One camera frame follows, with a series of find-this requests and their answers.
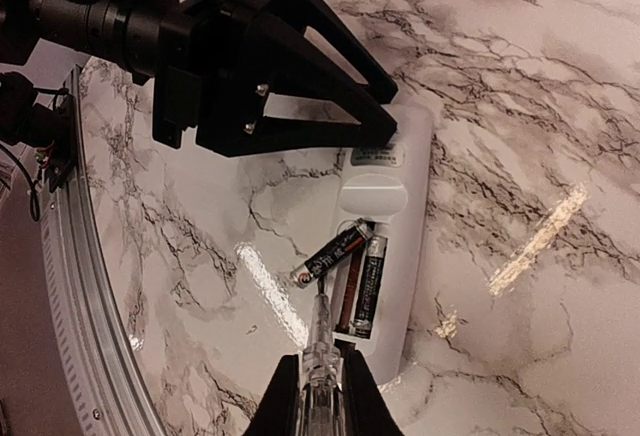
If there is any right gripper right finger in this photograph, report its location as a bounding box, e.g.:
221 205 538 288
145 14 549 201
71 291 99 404
342 350 403 436

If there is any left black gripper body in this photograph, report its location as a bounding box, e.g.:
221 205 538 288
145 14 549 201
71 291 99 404
1 0 280 149

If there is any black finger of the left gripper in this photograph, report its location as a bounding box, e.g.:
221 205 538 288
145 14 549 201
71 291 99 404
195 78 398 157

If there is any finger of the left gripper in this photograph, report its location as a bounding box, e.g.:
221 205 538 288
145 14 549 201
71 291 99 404
199 0 398 106

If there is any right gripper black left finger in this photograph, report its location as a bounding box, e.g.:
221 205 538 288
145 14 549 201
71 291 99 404
246 355 300 436

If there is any clear handled screwdriver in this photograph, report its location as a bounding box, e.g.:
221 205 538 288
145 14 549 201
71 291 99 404
297 277 345 436

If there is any black AAA battery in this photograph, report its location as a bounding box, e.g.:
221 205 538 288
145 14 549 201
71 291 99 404
290 218 375 288
352 236 387 339

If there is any white remote control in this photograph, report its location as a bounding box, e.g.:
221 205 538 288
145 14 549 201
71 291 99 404
327 104 434 385

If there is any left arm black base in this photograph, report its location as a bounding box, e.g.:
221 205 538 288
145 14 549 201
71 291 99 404
1 72 78 192

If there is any front aluminium rail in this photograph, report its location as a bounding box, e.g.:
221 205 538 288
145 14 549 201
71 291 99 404
40 67 164 435

